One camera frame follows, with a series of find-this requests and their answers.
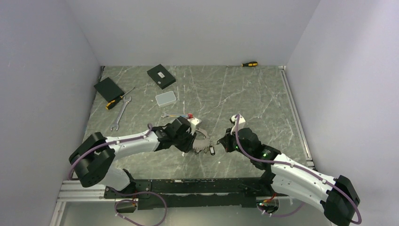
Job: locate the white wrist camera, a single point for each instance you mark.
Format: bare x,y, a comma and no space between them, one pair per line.
238,122
194,123

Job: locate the black box with label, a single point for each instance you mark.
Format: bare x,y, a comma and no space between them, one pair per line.
161,76

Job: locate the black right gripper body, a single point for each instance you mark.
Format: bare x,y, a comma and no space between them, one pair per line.
231,144

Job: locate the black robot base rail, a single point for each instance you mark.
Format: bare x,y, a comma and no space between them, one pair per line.
243,192

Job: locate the yellow black screwdriver far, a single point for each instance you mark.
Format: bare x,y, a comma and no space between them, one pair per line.
248,64

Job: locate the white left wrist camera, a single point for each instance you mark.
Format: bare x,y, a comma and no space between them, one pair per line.
194,123

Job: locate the large silver wrench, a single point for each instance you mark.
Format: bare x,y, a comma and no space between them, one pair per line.
115,125

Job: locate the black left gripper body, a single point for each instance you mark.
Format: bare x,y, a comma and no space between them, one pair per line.
183,142

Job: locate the black key tag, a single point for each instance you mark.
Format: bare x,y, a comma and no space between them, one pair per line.
212,150

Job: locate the small silver wrench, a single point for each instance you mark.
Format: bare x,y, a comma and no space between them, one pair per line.
165,115

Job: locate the plain black box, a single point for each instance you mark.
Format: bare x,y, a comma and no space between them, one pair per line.
108,89

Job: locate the round metal keyring plate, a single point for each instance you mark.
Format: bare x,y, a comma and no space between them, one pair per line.
203,143

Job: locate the yellow black screwdriver left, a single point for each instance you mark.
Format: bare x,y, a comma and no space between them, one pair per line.
112,103

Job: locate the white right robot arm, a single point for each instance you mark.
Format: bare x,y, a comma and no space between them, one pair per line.
335,197

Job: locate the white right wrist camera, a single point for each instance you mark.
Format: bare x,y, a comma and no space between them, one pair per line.
238,122

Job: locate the yellow black screwdriver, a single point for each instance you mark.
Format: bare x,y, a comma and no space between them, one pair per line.
112,103
248,64

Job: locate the aluminium frame rail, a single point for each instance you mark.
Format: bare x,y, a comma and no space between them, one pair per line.
212,93

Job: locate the clear plastic container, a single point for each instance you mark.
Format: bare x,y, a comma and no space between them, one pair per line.
165,99

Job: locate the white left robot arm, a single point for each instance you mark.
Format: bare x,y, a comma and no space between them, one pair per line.
92,161

